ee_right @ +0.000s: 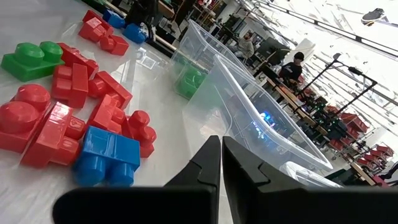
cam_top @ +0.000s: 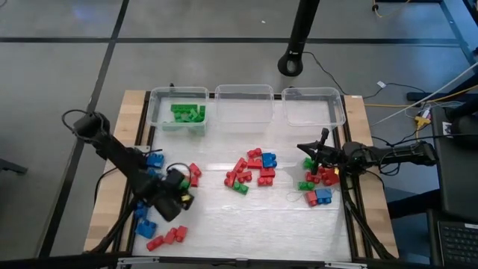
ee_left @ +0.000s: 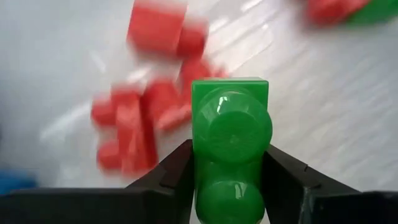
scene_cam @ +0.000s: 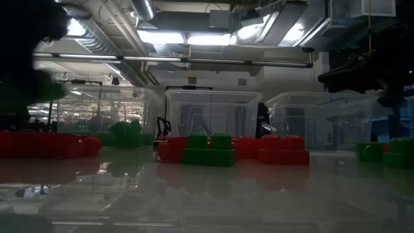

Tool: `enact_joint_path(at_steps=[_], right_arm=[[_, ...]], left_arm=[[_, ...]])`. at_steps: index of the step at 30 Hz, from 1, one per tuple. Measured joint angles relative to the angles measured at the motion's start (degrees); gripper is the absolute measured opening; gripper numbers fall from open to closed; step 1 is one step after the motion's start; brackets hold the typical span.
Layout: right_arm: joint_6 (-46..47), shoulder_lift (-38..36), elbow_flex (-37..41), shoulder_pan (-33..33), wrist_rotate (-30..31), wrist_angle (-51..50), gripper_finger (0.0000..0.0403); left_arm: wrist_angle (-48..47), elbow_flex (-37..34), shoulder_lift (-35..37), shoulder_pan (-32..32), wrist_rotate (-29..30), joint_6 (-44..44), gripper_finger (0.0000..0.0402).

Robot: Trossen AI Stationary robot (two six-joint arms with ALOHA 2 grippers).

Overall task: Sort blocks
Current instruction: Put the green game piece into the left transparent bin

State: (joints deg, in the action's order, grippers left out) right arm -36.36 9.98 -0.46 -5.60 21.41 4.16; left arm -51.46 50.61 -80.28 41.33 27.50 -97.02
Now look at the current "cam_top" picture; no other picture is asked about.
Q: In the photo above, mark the white paper tag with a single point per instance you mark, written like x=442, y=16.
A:
x=381, y=84

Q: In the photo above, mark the grey furniture foot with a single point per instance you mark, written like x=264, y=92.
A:
x=11, y=166

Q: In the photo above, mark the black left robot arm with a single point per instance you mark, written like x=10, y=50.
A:
x=119, y=157

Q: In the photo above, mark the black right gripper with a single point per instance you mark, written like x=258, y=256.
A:
x=336, y=157

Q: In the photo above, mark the dark metal beam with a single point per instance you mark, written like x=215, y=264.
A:
x=453, y=22

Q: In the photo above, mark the green plastic building block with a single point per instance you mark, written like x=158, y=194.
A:
x=202, y=112
x=184, y=184
x=307, y=163
x=193, y=114
x=306, y=185
x=178, y=117
x=179, y=108
x=241, y=188

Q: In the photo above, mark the red plastic building block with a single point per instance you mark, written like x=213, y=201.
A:
x=240, y=165
x=311, y=198
x=254, y=163
x=195, y=170
x=245, y=176
x=254, y=152
x=155, y=243
x=181, y=233
x=170, y=236
x=194, y=181
x=265, y=181
x=267, y=172
x=230, y=179
x=311, y=178

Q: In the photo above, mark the black camera stand pole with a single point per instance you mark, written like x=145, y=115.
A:
x=298, y=37

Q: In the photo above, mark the clear plastic bin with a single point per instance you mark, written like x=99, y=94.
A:
x=242, y=101
x=157, y=95
x=313, y=108

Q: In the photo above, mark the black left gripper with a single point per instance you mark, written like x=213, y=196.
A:
x=168, y=205

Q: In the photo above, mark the black monitor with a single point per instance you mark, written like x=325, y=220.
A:
x=459, y=179

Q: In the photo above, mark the yellow power plug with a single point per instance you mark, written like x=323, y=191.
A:
x=422, y=121

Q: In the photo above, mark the large red building block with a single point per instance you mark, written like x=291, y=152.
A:
x=330, y=178

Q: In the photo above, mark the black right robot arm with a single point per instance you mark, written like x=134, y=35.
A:
x=407, y=155

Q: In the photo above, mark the black laptop keyboard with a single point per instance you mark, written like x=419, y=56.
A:
x=459, y=243

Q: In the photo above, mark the white translucent table mat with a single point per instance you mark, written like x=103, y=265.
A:
x=242, y=224

